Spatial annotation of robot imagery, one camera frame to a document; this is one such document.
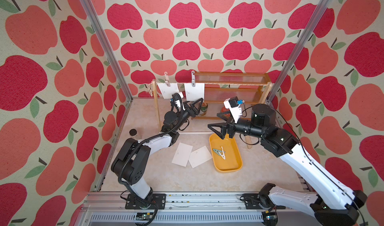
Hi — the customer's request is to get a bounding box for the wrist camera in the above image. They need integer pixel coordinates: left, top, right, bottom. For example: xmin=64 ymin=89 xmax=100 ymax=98
xmin=224 ymin=96 xmax=244 ymax=123
xmin=170 ymin=92 xmax=184 ymax=110

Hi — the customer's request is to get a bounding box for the clear glass jar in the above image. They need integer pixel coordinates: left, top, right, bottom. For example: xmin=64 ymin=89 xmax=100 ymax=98
xmin=129 ymin=129 xmax=138 ymax=138

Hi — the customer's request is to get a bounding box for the white clothespin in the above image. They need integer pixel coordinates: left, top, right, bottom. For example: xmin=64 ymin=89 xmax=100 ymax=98
xmin=218 ymin=147 xmax=226 ymax=160

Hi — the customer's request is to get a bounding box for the pink clothespin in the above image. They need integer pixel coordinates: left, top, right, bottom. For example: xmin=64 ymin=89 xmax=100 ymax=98
xmin=164 ymin=72 xmax=171 ymax=87

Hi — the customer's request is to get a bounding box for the left aluminium corner post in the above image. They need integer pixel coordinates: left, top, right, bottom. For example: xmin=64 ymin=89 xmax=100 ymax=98
xmin=79 ymin=0 xmax=133 ymax=103

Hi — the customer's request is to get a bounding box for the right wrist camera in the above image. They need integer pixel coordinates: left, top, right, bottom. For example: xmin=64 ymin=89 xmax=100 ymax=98
xmin=224 ymin=96 xmax=244 ymax=123

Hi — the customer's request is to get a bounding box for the wooden shelf with ribbed panels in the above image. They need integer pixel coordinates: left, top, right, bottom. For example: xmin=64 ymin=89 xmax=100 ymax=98
xmin=195 ymin=72 xmax=271 ymax=120

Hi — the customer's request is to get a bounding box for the teal clothespin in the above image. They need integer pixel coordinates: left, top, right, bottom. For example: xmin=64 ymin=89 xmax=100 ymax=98
xmin=213 ymin=149 xmax=223 ymax=156

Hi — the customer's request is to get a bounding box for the green beverage can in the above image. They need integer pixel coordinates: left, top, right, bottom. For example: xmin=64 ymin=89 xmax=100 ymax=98
xmin=200 ymin=102 xmax=208 ymax=116

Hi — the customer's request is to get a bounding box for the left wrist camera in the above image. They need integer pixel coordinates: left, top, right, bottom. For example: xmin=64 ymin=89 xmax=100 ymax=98
xmin=170 ymin=92 xmax=184 ymax=110

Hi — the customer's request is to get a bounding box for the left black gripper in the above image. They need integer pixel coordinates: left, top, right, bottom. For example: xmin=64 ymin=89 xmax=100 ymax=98
xmin=173 ymin=98 xmax=203 ymax=132

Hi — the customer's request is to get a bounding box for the white postcard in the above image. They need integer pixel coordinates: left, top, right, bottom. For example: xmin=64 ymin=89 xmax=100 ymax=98
xmin=158 ymin=83 xmax=180 ymax=99
xmin=188 ymin=146 xmax=212 ymax=168
xmin=172 ymin=143 xmax=193 ymax=167
xmin=184 ymin=83 xmax=205 ymax=101

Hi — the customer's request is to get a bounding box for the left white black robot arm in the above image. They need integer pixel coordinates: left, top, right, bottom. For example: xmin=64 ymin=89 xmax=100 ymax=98
xmin=111 ymin=93 xmax=204 ymax=208

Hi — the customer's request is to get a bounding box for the wooden hanging rack frame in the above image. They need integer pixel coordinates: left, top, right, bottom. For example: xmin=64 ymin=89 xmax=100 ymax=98
xmin=147 ymin=81 xmax=273 ymax=149

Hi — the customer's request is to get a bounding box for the grey clothespin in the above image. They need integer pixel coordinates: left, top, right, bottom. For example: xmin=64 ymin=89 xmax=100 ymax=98
xmin=191 ymin=71 xmax=196 ymax=87

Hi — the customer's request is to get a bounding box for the aluminium corner post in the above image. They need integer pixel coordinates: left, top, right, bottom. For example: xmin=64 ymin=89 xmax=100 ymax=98
xmin=266 ymin=0 xmax=332 ymax=106
xmin=79 ymin=0 xmax=133 ymax=103

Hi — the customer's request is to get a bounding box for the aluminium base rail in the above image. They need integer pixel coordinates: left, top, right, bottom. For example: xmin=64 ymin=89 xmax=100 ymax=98
xmin=74 ymin=191 xmax=331 ymax=226

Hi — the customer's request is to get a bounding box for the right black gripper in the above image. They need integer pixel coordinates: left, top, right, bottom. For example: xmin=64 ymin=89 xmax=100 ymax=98
xmin=208 ymin=111 xmax=263 ymax=141

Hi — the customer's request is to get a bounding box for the right aluminium corner post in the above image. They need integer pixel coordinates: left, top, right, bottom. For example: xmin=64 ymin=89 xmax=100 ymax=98
xmin=266 ymin=0 xmax=332 ymax=106

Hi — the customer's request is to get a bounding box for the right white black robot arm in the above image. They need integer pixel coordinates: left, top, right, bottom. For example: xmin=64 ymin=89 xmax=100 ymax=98
xmin=208 ymin=104 xmax=367 ymax=226

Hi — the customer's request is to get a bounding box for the red round tin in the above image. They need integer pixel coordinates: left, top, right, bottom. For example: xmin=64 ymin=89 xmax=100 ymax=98
xmin=221 ymin=107 xmax=230 ymax=113

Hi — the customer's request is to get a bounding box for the yellow plastic tray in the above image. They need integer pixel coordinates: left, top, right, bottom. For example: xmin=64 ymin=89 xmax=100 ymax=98
xmin=209 ymin=134 xmax=243 ymax=173

